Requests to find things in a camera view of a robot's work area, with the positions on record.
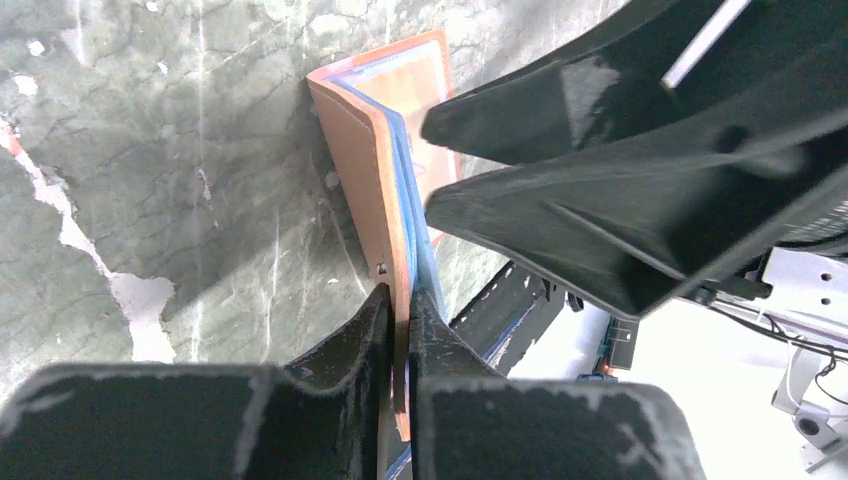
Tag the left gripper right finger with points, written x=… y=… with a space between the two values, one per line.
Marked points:
x=469 y=422

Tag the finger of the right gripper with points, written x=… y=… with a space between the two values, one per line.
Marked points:
x=606 y=85

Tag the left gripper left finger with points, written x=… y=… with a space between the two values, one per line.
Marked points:
x=321 y=416

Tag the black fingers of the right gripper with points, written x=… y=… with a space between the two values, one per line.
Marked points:
x=631 y=224

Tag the brown leather card holder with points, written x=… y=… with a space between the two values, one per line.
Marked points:
x=371 y=107

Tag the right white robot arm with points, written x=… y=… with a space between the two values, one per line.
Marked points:
x=796 y=289

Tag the white pen stick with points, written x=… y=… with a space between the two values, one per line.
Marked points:
x=719 y=22

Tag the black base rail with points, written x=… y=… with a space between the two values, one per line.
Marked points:
x=526 y=327

